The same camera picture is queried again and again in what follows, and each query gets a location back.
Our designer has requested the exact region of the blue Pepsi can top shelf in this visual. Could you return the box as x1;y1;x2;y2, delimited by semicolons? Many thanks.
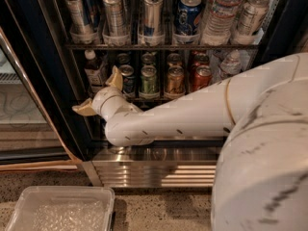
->
174;0;201;36

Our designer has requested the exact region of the dark bottle with white cap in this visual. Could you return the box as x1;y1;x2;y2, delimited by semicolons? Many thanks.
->
85;50;107;93

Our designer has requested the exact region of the large clear water bottle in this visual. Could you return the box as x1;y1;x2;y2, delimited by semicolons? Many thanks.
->
201;0;243;46

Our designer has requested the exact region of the open fridge glass door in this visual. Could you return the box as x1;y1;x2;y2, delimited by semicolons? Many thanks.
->
0;28;81;172

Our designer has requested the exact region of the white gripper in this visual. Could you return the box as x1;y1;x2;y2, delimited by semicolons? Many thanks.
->
72;65;126;121

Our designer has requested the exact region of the red can middle shelf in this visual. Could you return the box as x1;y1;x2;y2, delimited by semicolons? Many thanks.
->
192;65;212;91

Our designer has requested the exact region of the blue can middle shelf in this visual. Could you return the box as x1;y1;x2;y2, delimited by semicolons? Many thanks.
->
119;64;136;97

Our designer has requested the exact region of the gold can middle shelf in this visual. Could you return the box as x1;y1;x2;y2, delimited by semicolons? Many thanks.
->
166;65;185;94

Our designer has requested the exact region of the tall silver can far left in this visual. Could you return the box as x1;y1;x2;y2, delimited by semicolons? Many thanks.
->
64;0;94;40

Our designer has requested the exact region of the green can middle shelf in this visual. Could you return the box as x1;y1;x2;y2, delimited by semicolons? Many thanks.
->
141;65;158;94

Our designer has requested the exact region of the tall silver blue can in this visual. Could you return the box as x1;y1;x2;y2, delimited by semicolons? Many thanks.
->
142;0;164;37

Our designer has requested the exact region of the small clear water bottle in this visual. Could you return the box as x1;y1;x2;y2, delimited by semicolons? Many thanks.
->
219;50;242;80

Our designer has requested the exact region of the silver can top right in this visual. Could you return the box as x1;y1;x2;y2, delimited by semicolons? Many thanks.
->
236;0;270;36

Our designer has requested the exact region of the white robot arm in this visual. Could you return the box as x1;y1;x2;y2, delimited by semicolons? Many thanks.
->
73;53;308;231

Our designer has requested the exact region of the clear plastic bin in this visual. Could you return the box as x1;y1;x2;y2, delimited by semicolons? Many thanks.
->
5;186;116;231

